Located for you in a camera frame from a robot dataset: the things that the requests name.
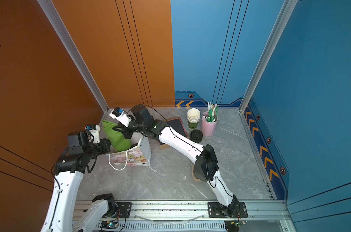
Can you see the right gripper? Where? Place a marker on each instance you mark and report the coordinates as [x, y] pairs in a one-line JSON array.
[[126, 130]]

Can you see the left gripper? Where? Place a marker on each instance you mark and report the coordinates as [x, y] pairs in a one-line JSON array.
[[104, 142]]

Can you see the green paper napkin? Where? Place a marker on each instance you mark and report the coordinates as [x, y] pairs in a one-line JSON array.
[[116, 138]]

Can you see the cartoon animal paper gift bag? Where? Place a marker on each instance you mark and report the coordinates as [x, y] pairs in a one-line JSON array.
[[138, 155]]

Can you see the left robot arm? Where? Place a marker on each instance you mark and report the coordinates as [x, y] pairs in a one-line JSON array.
[[83, 147]]

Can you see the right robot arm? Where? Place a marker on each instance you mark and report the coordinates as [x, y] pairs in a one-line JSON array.
[[204, 158]]

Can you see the black paper napkin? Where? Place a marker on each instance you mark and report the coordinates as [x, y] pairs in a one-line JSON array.
[[177, 125]]

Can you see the stack of paper cups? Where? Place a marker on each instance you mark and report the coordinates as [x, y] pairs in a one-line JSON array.
[[193, 116]]

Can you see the stack of black lids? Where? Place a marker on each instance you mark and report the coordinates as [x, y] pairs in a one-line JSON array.
[[196, 136]]

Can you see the pink straw holder cup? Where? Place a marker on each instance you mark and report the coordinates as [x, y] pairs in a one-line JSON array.
[[208, 128]]

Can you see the bundle of wrapped straws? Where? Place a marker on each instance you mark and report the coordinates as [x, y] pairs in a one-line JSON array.
[[212, 114]]

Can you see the green circuit board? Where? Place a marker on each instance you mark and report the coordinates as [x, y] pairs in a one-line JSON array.
[[109, 224]]

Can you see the small right circuit board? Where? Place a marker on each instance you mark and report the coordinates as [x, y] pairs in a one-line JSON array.
[[233, 225]]

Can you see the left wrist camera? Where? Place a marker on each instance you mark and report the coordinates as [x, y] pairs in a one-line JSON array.
[[93, 133]]

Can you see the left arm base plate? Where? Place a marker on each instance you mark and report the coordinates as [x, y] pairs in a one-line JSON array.
[[123, 210]]

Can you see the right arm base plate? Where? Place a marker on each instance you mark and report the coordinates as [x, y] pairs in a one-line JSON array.
[[215, 211]]

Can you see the aluminium front rail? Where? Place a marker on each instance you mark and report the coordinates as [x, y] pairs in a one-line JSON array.
[[192, 210]]

